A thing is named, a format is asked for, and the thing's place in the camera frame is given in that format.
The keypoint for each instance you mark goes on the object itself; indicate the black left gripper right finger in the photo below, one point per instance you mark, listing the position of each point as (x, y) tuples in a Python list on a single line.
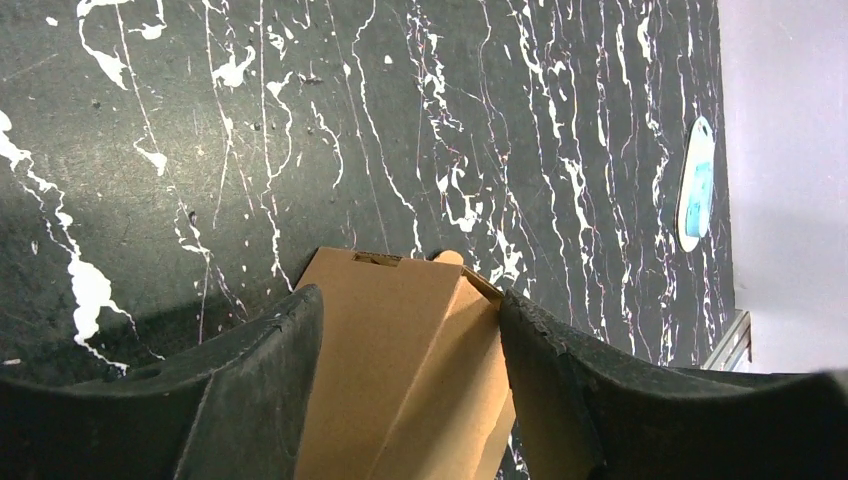
[(588, 410)]

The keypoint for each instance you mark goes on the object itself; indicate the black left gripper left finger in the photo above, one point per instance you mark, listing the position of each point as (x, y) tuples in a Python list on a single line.
[(233, 407)]

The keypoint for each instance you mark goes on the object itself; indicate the brown cardboard box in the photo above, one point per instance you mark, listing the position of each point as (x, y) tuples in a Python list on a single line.
[(411, 380)]

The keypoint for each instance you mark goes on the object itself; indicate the small blue white packet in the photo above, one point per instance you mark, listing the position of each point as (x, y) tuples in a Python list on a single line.
[(695, 198)]

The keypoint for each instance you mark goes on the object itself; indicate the aluminium front rail frame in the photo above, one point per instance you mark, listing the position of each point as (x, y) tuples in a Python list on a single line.
[(733, 350)]

